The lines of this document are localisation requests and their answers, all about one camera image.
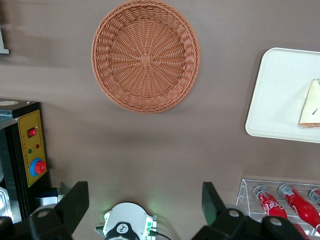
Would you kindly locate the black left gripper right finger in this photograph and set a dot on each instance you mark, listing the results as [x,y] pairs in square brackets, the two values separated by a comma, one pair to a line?
[220,220]

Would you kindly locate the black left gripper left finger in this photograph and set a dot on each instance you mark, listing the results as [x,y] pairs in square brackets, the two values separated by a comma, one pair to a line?
[62,212]

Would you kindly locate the triangle sandwich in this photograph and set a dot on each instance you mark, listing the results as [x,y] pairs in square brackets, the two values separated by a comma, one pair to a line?
[311,107]

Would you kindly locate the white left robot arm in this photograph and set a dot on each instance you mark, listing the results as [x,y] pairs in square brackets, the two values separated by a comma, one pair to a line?
[125,217]

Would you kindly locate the beige plastic tray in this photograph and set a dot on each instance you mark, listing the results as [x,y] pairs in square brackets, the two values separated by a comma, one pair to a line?
[275,95]

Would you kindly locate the round brown wicker basket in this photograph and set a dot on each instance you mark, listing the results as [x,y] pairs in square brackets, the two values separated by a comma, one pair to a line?
[125,82]

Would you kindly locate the grey snack tray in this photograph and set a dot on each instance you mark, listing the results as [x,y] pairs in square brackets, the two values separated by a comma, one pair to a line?
[3,50]

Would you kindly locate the clear acrylic bottle rack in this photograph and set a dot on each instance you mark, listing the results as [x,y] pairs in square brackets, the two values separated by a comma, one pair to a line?
[243,192]

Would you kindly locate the red cola bottle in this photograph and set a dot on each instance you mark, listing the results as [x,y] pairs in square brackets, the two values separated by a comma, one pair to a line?
[300,207]
[316,195]
[270,205]

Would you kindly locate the steel warmer pan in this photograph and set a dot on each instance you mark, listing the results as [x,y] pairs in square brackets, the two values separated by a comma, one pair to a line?
[3,200]

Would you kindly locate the black food warmer machine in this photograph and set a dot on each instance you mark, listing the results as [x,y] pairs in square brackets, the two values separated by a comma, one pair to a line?
[27,150]

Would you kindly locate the glass warmer cover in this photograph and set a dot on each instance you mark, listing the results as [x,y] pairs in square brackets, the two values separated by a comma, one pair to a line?
[6,113]

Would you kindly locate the red rocker switch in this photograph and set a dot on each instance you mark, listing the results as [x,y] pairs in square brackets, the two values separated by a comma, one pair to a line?
[31,132]

